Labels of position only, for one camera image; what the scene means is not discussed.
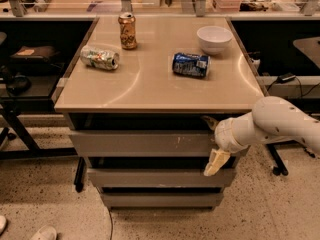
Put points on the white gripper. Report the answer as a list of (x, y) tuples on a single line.
[(224, 136)]

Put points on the grey top drawer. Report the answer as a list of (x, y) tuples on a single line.
[(143, 143)]

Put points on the grey drawer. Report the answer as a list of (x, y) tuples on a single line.
[(162, 200), (159, 178), (143, 143)]

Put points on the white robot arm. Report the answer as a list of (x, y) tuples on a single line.
[(271, 120)]

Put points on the beige top drawer cabinet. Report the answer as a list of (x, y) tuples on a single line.
[(145, 94)]

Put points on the grey bottom drawer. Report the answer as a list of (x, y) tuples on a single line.
[(162, 200)]

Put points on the grey middle drawer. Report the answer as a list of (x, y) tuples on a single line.
[(159, 178)]

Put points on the black table leg right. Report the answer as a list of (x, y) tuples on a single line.
[(279, 168)]

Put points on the crushed blue soda can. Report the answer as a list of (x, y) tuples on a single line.
[(190, 65)]

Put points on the black power adapter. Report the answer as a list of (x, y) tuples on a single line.
[(285, 78)]

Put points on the white ceramic bowl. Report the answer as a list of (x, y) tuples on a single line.
[(213, 39)]

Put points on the crushed green white can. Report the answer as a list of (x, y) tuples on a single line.
[(99, 58)]

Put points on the upright gold soda can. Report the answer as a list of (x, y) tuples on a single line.
[(126, 22)]

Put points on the white slipper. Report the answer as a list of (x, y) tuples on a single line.
[(46, 232)]

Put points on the black headphones on shelf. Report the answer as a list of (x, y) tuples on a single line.
[(18, 85)]

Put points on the black bag on shelf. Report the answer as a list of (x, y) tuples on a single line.
[(38, 54)]

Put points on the white shoe tip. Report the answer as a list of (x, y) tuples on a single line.
[(3, 223)]

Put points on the black table frame left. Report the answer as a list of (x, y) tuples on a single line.
[(33, 151)]

